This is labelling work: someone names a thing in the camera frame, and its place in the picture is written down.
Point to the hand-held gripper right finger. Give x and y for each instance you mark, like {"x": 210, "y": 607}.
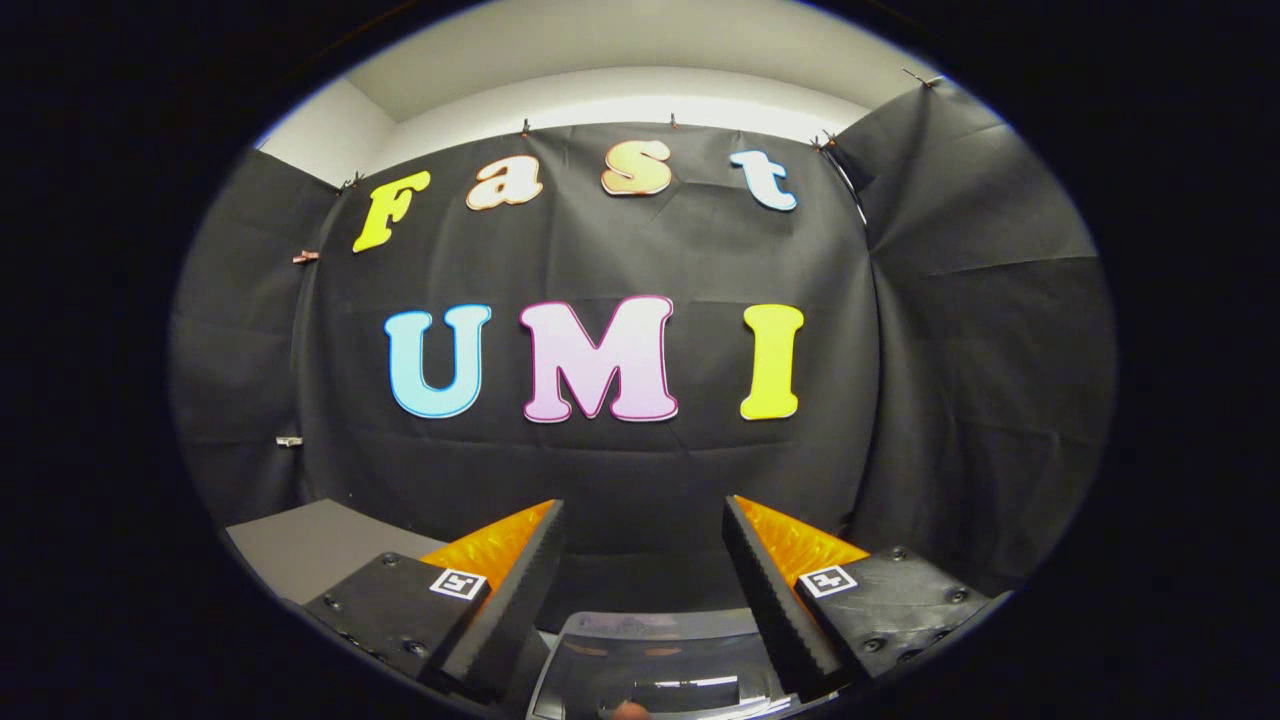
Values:
{"x": 770, "y": 610}

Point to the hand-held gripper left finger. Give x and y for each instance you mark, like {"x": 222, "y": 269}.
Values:
{"x": 515, "y": 610}

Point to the row of small dark clips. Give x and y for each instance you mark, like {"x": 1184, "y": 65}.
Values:
{"x": 674, "y": 121}

